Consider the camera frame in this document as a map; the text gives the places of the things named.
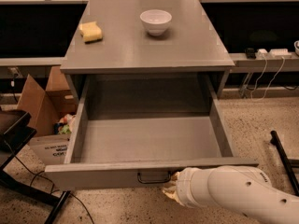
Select grey top drawer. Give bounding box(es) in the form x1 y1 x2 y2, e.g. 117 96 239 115
46 75 258 190

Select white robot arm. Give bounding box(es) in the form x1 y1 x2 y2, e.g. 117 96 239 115
163 166 299 224

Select grey drawer cabinet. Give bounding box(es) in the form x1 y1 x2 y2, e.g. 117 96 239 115
61 0 234 105

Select black stand leg right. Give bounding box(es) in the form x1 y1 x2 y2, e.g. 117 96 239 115
270 131 299 196

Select crumpled items in box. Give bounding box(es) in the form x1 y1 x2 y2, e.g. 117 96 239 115
54 114 76 134

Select black adapter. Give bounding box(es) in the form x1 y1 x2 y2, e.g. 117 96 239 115
245 48 256 59

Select brown cardboard box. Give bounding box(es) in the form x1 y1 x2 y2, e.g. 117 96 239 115
18 66 78 165

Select white power strip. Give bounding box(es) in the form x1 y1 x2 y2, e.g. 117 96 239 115
257 49 292 59

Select white ceramic bowl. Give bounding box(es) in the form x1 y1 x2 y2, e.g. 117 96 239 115
139 9 172 35

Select black stand left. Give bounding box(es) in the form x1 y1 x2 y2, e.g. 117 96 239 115
0 109 71 224

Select yellow sponge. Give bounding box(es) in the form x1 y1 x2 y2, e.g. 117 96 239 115
78 21 103 43

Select black top drawer handle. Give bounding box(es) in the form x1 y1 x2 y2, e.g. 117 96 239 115
137 172 171 185

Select black floor cable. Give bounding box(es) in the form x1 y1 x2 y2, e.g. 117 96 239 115
3 140 95 224

